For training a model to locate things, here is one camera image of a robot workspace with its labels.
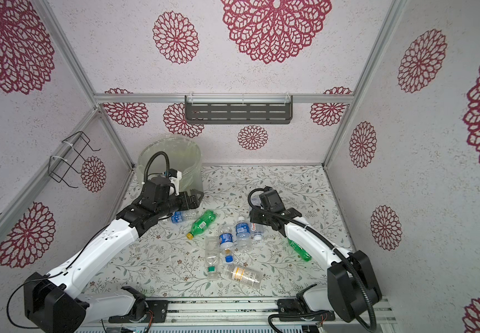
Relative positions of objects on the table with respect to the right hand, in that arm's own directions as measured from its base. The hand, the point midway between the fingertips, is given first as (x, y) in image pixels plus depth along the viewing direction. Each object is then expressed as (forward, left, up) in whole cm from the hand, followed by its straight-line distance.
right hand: (253, 211), depth 86 cm
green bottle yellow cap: (-2, +23, -7) cm, 24 cm away
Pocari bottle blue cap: (-9, +11, -7) cm, 16 cm away
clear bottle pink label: (-8, -2, -1) cm, 9 cm away
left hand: (0, +22, +10) cm, 25 cm away
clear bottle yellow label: (-23, +4, -8) cm, 25 cm away
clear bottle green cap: (-13, +17, -13) cm, 25 cm away
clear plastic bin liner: (+25, +33, +8) cm, 42 cm away
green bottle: (-12, -20, -10) cm, 25 cm away
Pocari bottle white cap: (-5, +4, -7) cm, 9 cm away
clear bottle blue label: (+3, +31, -11) cm, 33 cm away
